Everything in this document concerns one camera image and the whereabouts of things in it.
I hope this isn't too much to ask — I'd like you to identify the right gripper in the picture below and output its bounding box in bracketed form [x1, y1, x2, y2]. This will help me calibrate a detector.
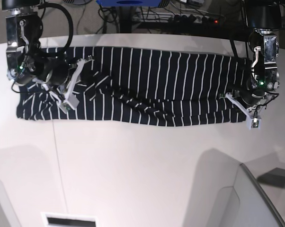
[39, 58, 69, 89]

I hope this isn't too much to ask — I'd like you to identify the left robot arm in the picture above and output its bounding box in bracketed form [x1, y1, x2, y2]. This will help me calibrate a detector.
[233, 0, 282, 113]

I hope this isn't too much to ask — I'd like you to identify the black power strip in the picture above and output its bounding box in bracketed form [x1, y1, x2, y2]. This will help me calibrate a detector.
[172, 14, 221, 26]

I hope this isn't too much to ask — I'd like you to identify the navy white striped t-shirt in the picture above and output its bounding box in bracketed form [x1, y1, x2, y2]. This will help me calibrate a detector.
[16, 46, 248, 127]

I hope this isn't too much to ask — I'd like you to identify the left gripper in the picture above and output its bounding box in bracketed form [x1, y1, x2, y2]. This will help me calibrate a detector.
[234, 88, 265, 108]

